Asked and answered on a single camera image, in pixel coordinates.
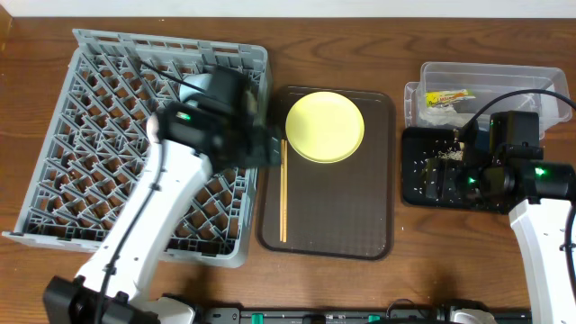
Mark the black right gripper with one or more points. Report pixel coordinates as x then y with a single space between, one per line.
444 181

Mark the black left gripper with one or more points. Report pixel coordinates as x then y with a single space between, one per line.
263 147

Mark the wooden chopstick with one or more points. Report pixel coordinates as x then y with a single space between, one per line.
282 199
285 192

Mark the light blue bowl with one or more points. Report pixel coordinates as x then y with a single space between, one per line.
200 81

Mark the green snack wrapper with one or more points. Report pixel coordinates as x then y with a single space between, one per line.
438 98

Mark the yellow plate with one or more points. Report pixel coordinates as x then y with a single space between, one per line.
325 127

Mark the pink plate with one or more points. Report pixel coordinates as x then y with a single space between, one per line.
153 129

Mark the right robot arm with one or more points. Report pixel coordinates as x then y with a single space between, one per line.
537 196

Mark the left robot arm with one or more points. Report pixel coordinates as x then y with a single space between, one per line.
211 129

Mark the black waste tray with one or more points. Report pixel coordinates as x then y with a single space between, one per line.
418 157

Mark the grey dishwasher rack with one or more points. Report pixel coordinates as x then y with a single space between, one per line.
96 145

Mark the rice and food scraps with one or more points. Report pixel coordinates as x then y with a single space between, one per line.
450 155

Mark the crumpled white tissue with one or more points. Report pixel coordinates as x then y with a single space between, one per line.
444 115

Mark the clear plastic bin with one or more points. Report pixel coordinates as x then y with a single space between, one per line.
487 82

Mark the dark brown serving tray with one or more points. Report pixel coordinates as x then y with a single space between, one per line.
343 209

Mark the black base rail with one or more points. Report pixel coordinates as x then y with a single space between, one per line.
400 311

